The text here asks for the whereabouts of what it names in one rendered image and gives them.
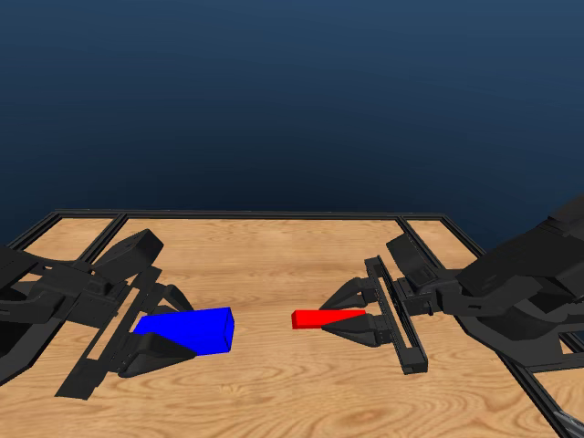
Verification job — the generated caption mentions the blue hollow socket block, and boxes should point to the blue hollow socket block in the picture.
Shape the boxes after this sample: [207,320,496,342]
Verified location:
[132,306,235,356]

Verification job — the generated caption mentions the thin red peg bar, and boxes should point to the thin red peg bar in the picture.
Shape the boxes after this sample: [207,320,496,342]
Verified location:
[291,309,368,329]

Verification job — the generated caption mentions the black table frame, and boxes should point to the black table frame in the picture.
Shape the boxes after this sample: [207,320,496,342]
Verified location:
[0,208,584,438]

